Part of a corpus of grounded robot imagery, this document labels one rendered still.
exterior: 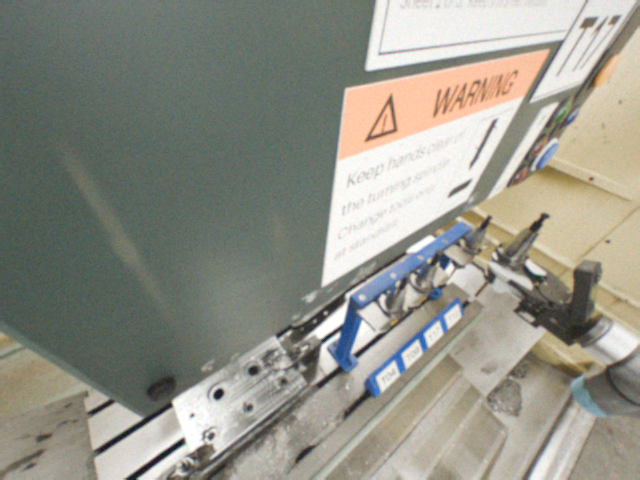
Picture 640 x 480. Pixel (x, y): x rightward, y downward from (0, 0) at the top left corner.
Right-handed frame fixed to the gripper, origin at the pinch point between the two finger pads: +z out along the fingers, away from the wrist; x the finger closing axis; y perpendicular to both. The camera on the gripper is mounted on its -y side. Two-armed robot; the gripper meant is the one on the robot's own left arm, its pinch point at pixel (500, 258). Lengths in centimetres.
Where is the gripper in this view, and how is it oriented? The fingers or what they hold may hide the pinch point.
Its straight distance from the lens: 73.7
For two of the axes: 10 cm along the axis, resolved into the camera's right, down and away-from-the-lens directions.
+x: 7.9, -3.9, 4.7
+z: -6.0, -6.1, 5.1
